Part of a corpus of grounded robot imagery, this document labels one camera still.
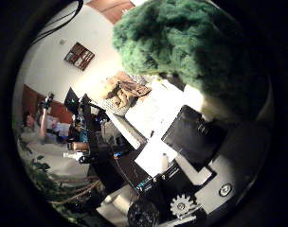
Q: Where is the green broccoli plush toy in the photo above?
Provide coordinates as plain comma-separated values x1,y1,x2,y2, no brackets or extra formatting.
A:
111,0,271,122

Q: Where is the white rectangular container box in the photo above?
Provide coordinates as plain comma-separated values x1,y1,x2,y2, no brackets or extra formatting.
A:
105,79,204,178

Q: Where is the black tripod stand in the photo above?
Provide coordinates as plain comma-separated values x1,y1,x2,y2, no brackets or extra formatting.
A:
63,87,119,165

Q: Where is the green leafy plant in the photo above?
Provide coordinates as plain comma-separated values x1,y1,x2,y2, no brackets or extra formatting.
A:
15,126,104,221

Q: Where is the person in background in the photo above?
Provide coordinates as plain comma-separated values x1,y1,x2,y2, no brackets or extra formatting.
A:
22,94,57,143

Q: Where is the dark framed wall picture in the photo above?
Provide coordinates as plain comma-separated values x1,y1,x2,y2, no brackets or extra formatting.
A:
63,42,96,72

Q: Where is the black cable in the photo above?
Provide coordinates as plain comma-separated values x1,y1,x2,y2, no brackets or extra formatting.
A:
31,0,85,45

